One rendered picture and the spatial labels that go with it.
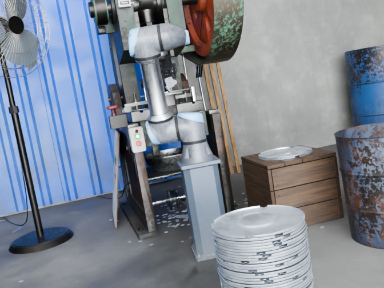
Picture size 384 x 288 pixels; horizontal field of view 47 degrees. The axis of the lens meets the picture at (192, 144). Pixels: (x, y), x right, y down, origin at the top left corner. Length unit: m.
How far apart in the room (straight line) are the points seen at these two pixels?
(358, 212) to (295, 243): 0.76
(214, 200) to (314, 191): 0.56
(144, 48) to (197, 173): 0.60
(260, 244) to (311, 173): 1.09
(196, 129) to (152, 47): 0.42
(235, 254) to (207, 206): 0.76
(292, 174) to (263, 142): 2.04
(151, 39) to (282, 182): 0.95
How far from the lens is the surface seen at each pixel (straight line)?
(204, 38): 2.97
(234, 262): 1.35
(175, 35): 1.92
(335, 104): 4.68
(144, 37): 1.91
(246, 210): 1.55
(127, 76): 2.93
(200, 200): 2.05
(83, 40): 3.89
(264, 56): 4.32
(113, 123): 2.49
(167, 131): 2.02
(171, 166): 2.69
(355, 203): 2.06
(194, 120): 2.01
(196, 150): 2.02
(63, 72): 3.86
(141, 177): 2.49
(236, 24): 2.62
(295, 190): 2.31
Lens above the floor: 0.79
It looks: 7 degrees down
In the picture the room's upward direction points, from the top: 9 degrees counter-clockwise
